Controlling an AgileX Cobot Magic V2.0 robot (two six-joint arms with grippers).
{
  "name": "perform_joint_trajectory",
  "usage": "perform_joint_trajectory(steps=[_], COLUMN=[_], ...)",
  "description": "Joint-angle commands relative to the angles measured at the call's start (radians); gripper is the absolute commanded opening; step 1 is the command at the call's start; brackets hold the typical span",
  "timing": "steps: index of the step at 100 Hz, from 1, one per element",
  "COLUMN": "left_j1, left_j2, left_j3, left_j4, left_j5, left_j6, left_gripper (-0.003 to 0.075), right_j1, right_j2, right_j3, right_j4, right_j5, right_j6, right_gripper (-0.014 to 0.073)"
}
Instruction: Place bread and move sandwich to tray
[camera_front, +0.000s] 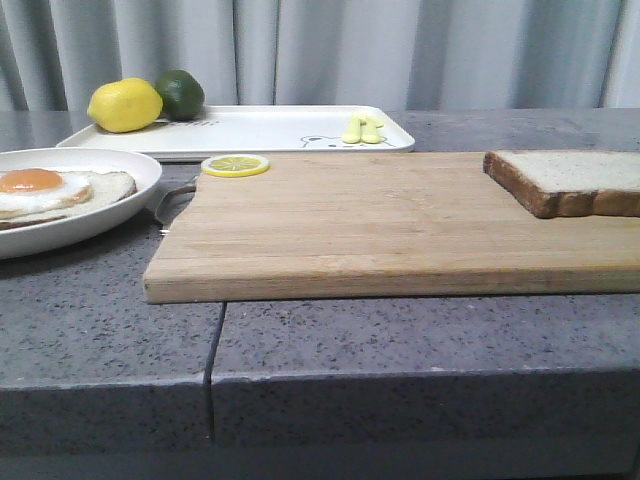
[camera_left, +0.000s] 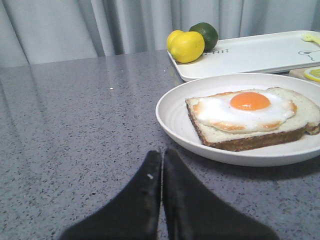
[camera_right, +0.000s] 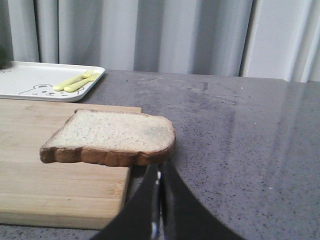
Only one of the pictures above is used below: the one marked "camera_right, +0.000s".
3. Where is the wooden cutting board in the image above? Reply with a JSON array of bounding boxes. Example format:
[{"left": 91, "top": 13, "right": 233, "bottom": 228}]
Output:
[{"left": 0, "top": 99, "right": 141, "bottom": 230}]

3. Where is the grey curtain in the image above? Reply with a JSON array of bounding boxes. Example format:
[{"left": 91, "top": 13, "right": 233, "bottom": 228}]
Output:
[{"left": 0, "top": 0, "right": 320, "bottom": 83}]

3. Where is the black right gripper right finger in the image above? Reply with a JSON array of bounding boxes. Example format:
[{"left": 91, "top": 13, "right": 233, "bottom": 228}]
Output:
[{"left": 160, "top": 161, "right": 242, "bottom": 240}]

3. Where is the white bear tray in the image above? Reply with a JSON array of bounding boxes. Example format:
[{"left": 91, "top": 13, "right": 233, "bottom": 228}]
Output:
[{"left": 0, "top": 61, "right": 106, "bottom": 103}]

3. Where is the yellow plastic fork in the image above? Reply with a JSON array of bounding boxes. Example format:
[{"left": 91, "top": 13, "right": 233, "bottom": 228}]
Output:
[{"left": 53, "top": 69, "right": 94, "bottom": 91}]

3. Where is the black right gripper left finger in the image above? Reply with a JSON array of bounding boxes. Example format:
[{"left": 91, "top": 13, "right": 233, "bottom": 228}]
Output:
[{"left": 92, "top": 164, "right": 161, "bottom": 240}]

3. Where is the bread slice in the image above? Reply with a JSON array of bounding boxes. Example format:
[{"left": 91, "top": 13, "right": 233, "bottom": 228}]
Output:
[{"left": 39, "top": 109, "right": 176, "bottom": 167}]

